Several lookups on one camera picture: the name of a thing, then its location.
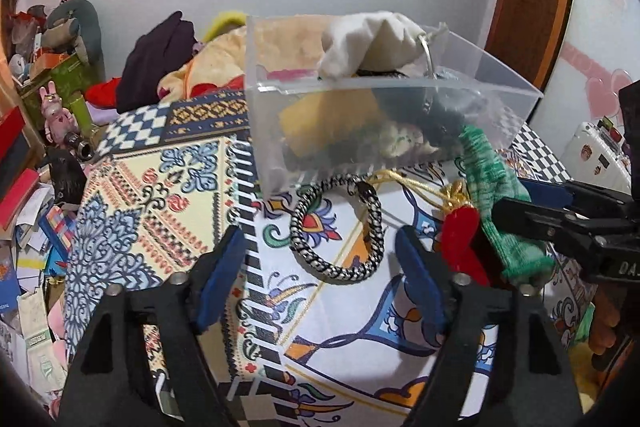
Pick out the pile of papers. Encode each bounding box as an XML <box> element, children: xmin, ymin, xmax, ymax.
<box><xmin>0</xmin><ymin>182</ymin><xmax>78</xmax><ymax>413</ymax></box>

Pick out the grey plush elephant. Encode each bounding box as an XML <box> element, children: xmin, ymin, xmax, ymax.
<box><xmin>40</xmin><ymin>0</ymin><xmax>104</xmax><ymax>68</ymax></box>

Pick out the red tassel with gold cord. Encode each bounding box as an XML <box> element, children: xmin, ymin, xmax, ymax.
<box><xmin>369</xmin><ymin>169</ymin><xmax>493</xmax><ymax>289</ymax></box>

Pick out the yellow plush blanket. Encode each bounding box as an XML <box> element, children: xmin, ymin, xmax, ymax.
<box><xmin>156</xmin><ymin>11</ymin><xmax>251</xmax><ymax>104</ymax></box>

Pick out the dark purple garment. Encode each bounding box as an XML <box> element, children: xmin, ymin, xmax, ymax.
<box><xmin>116</xmin><ymin>10</ymin><xmax>197</xmax><ymax>114</ymax></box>

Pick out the white suitcase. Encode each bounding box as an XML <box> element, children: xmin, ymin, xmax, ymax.
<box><xmin>556</xmin><ymin>119</ymin><xmax>634</xmax><ymax>196</ymax></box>

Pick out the black soft item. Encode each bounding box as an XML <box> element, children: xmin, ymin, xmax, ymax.
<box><xmin>372</xmin><ymin>74</ymin><xmax>478</xmax><ymax>150</ymax></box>

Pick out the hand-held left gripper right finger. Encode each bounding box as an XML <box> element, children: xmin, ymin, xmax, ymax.
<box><xmin>394</xmin><ymin>224</ymin><xmax>586</xmax><ymax>427</ymax></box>

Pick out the person's right hand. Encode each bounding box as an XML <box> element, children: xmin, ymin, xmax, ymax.
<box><xmin>587</xmin><ymin>289</ymin><xmax>626</xmax><ymax>373</ymax></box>

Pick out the green cardboard box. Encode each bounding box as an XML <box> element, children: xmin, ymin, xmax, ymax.
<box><xmin>19</xmin><ymin>51</ymin><xmax>100</xmax><ymax>120</ymax></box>

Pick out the yellow soft cloth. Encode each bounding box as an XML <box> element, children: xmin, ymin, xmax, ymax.
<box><xmin>278</xmin><ymin>93</ymin><xmax>387</xmax><ymax>158</ymax></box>

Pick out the green knitted sock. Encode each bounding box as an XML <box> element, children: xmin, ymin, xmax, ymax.
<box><xmin>457</xmin><ymin>124</ymin><xmax>557</xmax><ymax>284</ymax></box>

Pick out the clear plastic box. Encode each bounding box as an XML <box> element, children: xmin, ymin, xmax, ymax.
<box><xmin>245</xmin><ymin>13</ymin><xmax>545</xmax><ymax>198</ymax></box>

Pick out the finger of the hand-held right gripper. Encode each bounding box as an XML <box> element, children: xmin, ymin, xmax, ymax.
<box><xmin>519</xmin><ymin>178</ymin><xmax>632</xmax><ymax>220</ymax></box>
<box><xmin>491</xmin><ymin>197</ymin><xmax>601</xmax><ymax>254</ymax></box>

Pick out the patterned printed blanket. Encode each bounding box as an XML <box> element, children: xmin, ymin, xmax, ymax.
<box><xmin>62</xmin><ymin>88</ymin><xmax>603</xmax><ymax>427</ymax></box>

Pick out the black white braided rope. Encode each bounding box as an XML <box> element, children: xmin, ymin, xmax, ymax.
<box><xmin>289</xmin><ymin>174</ymin><xmax>384</xmax><ymax>284</ymax></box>

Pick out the red cloth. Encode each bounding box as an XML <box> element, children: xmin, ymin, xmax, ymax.
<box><xmin>84</xmin><ymin>77</ymin><xmax>124</xmax><ymax>108</ymax></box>

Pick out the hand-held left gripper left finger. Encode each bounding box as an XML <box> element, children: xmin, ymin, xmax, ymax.
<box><xmin>52</xmin><ymin>224</ymin><xmax>248</xmax><ymax>427</ymax></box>

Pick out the pink heart wall sticker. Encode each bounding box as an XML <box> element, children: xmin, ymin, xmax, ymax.
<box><xmin>587</xmin><ymin>69</ymin><xmax>635</xmax><ymax>120</ymax></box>

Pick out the pink rabbit toy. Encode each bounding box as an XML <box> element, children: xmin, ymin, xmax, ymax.
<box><xmin>39</xmin><ymin>82</ymin><xmax>81</xmax><ymax>146</ymax></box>

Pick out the brass pipe toy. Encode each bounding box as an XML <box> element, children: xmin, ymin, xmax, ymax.
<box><xmin>64</xmin><ymin>127</ymin><xmax>110</xmax><ymax>162</ymax></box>

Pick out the white cloth pouch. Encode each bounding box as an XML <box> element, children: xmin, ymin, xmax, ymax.
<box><xmin>318</xmin><ymin>10</ymin><xmax>451</xmax><ymax>82</ymax></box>

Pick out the red box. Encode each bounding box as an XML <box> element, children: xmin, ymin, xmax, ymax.
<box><xmin>0</xmin><ymin>108</ymin><xmax>32</xmax><ymax>164</ymax></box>

